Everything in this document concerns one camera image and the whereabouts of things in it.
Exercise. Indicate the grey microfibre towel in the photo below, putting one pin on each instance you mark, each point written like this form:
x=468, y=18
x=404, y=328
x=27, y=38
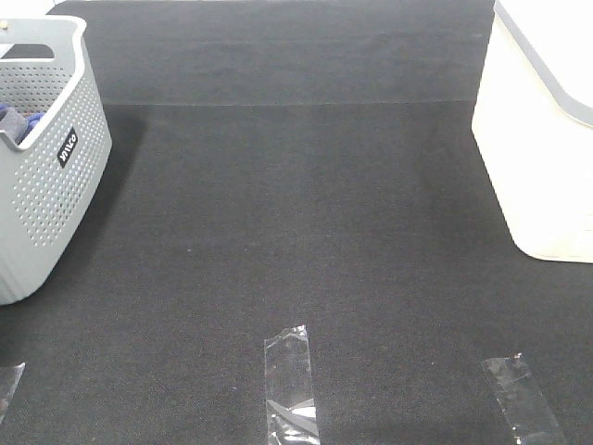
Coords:
x=13, y=124

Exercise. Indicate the blue towel in basket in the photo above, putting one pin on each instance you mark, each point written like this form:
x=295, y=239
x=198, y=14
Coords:
x=32, y=120

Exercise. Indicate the black table mat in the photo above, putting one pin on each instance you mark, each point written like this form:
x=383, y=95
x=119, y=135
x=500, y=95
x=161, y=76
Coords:
x=285, y=163

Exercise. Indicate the centre clear tape strip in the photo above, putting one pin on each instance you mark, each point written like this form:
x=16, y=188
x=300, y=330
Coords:
x=289, y=396

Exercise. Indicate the clear tape strip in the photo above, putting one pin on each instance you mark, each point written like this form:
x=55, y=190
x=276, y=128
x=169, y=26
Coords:
x=289, y=396
x=9, y=381
x=521, y=401

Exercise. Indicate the grey perforated laundry basket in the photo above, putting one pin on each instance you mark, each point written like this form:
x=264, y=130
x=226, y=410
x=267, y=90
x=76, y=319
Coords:
x=49, y=177

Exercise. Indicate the white plastic storage bin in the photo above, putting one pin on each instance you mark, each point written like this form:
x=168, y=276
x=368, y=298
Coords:
x=532, y=122

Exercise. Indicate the right clear tape strip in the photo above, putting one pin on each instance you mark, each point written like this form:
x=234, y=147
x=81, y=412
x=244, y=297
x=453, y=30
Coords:
x=521, y=401

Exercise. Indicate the left clear tape strip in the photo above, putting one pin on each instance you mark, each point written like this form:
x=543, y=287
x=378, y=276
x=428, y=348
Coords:
x=9, y=381

